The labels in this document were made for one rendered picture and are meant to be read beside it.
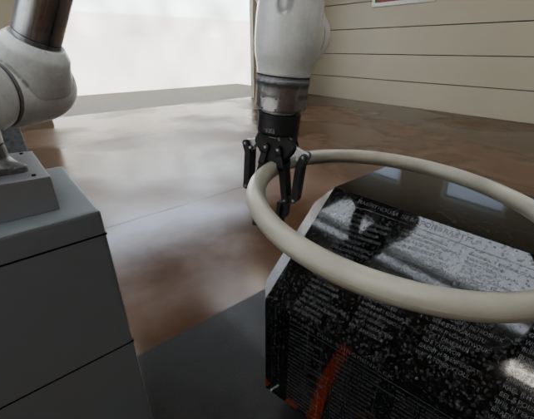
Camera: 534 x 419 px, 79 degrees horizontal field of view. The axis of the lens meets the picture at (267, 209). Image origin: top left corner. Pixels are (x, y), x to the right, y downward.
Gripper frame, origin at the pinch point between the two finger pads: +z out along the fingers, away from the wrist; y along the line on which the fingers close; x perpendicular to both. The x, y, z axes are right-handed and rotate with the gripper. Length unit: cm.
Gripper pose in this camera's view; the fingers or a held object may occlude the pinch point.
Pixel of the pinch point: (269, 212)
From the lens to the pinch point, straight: 66.5
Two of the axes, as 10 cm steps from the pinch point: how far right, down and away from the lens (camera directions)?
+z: -0.9, 8.8, 4.6
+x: 4.9, -3.7, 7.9
